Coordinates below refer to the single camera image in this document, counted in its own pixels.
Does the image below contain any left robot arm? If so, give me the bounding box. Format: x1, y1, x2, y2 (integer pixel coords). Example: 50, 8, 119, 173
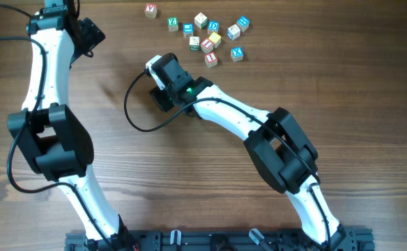
8, 1, 138, 250

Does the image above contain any red I block lower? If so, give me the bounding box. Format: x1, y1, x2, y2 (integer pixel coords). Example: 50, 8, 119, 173
205, 52, 218, 68

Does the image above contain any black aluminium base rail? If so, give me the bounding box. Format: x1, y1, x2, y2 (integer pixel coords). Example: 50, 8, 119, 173
63, 228, 376, 251

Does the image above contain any red i block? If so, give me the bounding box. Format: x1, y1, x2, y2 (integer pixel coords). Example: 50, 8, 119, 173
200, 38, 214, 54
205, 52, 218, 68

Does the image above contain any blue D letter block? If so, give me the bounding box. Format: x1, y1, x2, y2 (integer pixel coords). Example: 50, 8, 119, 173
207, 20, 220, 35

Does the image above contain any blue picture block right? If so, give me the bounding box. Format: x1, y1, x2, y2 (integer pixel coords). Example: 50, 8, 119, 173
236, 15, 250, 32

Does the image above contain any green Z letter block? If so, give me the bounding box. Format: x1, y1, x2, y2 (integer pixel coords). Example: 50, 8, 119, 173
167, 17, 178, 31

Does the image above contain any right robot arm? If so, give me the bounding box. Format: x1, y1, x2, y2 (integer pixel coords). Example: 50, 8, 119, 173
146, 53, 343, 250

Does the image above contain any blue picture block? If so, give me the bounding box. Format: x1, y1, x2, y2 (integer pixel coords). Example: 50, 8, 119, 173
183, 23, 194, 38
236, 15, 250, 32

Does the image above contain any white green top block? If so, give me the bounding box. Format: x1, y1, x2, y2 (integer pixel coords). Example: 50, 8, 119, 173
194, 13, 208, 29

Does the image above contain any red I block upper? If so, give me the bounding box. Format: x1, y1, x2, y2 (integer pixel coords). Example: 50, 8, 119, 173
200, 38, 214, 54

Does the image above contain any red V letter block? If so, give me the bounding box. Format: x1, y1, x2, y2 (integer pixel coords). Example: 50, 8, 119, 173
144, 3, 158, 19

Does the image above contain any blue X letter block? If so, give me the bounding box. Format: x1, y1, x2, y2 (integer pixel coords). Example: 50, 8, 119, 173
231, 47, 244, 62

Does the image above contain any white green picture block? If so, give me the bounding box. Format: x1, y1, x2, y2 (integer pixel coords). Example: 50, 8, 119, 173
189, 36, 200, 51

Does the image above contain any yellow top block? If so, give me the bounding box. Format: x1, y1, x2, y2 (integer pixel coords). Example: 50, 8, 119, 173
208, 32, 222, 48

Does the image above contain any white blue side block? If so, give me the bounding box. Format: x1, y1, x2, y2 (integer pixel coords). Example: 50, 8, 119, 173
227, 24, 241, 40

